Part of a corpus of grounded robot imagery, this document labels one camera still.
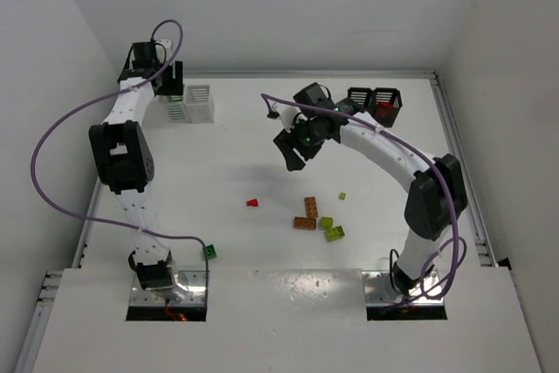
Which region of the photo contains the metal base plate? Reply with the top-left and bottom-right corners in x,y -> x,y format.
128,270 -> 206,307
362,270 -> 445,307

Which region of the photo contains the small green lego brick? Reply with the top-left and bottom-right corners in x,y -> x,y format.
204,245 -> 217,259

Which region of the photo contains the white slotted bin left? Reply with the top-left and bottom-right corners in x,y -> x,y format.
159,96 -> 190,123

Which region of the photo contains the black slotted bin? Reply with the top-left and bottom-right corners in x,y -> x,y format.
347,86 -> 375,114
370,87 -> 402,128

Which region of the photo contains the red lego brick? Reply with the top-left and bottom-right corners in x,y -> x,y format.
377,102 -> 394,119

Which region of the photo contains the right side aluminium rail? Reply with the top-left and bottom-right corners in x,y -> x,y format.
431,78 -> 499,267

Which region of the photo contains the lime lego brick large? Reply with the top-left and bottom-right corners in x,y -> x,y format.
325,225 -> 345,242

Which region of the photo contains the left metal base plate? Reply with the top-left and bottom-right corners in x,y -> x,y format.
128,270 -> 206,307

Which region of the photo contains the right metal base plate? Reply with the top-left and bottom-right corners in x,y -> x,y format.
362,270 -> 445,307

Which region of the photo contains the orange lego plate flat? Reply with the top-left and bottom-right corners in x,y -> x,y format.
293,217 -> 317,231

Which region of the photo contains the red lego wedge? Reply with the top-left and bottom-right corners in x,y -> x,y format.
246,198 -> 259,207

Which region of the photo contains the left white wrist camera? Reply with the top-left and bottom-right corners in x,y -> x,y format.
155,38 -> 173,54

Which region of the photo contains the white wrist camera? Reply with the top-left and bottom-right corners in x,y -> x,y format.
155,38 -> 173,54
267,102 -> 300,133

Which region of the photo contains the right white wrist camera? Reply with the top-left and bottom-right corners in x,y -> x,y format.
267,102 -> 300,133

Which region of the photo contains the black slotted bin right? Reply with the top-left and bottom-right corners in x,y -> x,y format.
370,87 -> 402,128

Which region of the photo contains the white slotted bin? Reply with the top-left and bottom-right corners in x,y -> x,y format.
159,96 -> 190,123
183,85 -> 215,124

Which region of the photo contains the lime lego brick small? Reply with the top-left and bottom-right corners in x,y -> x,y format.
320,217 -> 334,230

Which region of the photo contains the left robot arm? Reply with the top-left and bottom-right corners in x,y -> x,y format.
88,38 -> 177,296

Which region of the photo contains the black slotted bin left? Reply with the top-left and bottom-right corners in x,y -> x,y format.
347,86 -> 375,114

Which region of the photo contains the orange lego plate upright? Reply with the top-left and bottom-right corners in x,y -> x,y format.
304,197 -> 319,218

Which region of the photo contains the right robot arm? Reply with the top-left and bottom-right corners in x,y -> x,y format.
259,78 -> 450,271

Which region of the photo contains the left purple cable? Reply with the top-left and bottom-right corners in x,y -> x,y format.
31,18 -> 210,308

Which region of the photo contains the aluminium frame rail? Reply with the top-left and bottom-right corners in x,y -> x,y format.
185,70 -> 438,79

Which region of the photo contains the white slotted bin right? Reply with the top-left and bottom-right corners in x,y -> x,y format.
183,85 -> 215,124

